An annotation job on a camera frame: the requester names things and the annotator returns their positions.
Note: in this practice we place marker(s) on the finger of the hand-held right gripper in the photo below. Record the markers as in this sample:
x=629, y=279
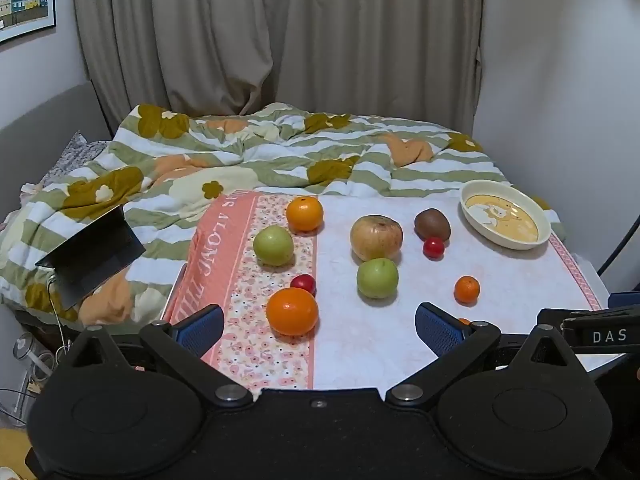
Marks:
x=625, y=299
x=600, y=336

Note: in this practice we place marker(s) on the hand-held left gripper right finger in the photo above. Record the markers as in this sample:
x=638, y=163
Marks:
x=435, y=327

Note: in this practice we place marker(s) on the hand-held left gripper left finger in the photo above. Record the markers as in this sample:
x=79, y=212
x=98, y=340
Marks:
x=200, y=332

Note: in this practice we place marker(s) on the green apple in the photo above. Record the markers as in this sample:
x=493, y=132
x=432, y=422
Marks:
x=377, y=278
x=273, y=245

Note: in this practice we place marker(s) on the red cherry tomato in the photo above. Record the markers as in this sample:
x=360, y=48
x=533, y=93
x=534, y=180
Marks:
x=434, y=248
x=303, y=283

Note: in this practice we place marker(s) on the large orange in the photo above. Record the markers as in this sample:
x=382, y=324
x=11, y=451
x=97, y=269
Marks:
x=303, y=213
x=292, y=311

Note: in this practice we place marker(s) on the brown kiwi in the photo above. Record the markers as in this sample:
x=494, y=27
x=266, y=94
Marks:
x=432, y=224

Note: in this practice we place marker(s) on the large wrinkled pale apple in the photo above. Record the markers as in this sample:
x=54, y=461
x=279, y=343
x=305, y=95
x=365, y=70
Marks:
x=376, y=238

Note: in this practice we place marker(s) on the cream plate with yellow print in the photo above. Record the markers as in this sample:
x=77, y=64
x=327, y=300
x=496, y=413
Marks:
x=505, y=215

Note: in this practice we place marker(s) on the pink floral tablecloth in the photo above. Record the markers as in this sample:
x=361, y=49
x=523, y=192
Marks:
x=350, y=320

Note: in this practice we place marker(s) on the black laptop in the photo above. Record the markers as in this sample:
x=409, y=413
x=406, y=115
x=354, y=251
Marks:
x=95, y=255

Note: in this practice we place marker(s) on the glass jar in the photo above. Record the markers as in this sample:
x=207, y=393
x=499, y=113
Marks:
x=27, y=355

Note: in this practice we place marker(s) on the green striped floral blanket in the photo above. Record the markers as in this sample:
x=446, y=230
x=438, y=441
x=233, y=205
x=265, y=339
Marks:
x=225, y=160

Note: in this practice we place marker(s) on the grey patterned pillow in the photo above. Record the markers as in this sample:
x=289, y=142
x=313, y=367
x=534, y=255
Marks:
x=75, y=157

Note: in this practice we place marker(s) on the grey headboard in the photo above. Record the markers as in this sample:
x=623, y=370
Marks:
x=45, y=120

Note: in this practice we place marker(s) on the beige curtain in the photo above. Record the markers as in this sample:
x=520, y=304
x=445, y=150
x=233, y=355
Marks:
x=300, y=35

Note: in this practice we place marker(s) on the framed wall picture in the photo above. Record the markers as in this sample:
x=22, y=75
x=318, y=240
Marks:
x=25, y=0

